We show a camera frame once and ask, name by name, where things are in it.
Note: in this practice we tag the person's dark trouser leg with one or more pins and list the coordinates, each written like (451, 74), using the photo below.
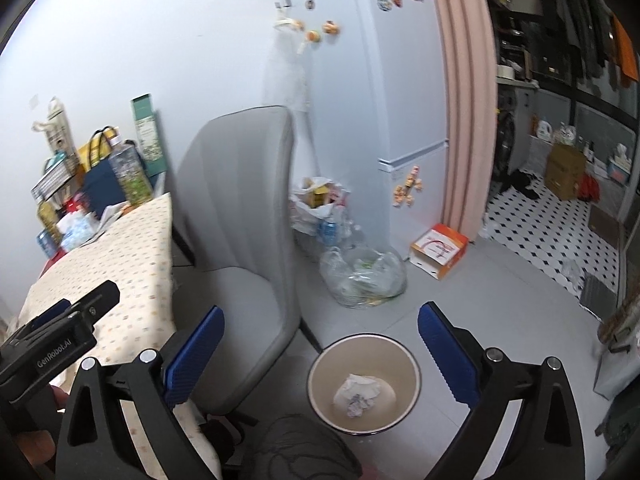
(305, 450)

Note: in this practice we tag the orange and white cardboard box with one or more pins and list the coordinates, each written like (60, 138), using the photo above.
(440, 250)

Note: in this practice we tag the tall green box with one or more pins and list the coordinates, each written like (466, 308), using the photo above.
(147, 135)

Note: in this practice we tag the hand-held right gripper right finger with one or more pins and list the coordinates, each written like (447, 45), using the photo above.
(445, 350)

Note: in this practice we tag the navy tote bag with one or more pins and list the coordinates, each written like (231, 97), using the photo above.
(105, 185)

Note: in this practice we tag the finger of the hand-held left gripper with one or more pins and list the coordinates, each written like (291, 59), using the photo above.
(47, 316)
(97, 297)

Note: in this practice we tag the grey ribbed floor mat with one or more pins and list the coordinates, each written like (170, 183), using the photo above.
(599, 295)

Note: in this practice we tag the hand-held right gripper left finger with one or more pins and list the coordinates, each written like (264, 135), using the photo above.
(195, 355)

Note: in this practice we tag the pink curtain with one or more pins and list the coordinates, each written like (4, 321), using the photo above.
(465, 110)

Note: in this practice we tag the red cloth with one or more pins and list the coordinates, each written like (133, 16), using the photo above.
(52, 262)

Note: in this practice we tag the blue and white tissue pack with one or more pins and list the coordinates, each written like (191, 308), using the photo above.
(77, 230)

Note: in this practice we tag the brown cardboard box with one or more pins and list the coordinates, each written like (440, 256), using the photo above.
(565, 170)

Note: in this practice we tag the white plastic bag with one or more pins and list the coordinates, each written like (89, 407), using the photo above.
(305, 210)

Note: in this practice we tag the hanging dark clothes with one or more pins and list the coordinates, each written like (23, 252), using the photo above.
(575, 20)

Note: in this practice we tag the clear plastic jar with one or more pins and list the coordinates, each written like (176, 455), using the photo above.
(132, 180)

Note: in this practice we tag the yellow package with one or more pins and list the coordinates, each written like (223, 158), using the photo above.
(86, 155)

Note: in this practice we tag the blue drink can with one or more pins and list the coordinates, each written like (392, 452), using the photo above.
(44, 244)

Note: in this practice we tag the white hanging bag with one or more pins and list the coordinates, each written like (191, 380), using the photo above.
(287, 70)

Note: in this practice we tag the table with dotted cloth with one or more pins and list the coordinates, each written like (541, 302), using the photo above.
(115, 260)

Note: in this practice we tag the black clothing pile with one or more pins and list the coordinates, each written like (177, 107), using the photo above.
(522, 185)

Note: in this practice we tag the small clear plastic bag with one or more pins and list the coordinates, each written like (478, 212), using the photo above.
(572, 272)

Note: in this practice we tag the brown doormat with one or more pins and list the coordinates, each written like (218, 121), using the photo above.
(604, 220)

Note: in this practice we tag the yellow oil bottle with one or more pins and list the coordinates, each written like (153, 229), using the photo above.
(50, 220)

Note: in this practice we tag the orange cloth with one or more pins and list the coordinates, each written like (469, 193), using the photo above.
(625, 50)

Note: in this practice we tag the teal tissue box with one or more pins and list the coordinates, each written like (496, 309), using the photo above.
(619, 165)

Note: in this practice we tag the white refrigerator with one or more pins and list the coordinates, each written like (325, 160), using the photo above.
(380, 85)

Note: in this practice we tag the red bag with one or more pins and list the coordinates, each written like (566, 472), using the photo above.
(590, 187)

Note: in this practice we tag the person's left hand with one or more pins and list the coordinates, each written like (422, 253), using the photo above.
(32, 447)

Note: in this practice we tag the beige round trash bin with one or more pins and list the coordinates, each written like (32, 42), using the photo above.
(360, 355)

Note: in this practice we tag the folded paper sheet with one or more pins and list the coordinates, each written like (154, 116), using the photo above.
(112, 217)

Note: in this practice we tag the grey upholstered chair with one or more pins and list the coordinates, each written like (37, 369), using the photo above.
(235, 200)

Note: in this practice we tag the cluster of small figurine magnets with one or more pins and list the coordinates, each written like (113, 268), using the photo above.
(409, 187)

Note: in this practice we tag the beige canvas tote bag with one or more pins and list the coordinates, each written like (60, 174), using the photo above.
(60, 130)

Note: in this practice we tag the white wall plate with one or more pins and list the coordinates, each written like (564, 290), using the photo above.
(33, 101)

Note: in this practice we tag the plastic bottle with blue label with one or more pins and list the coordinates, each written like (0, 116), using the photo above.
(328, 232)

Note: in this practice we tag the white tissue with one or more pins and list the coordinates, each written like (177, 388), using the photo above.
(362, 390)

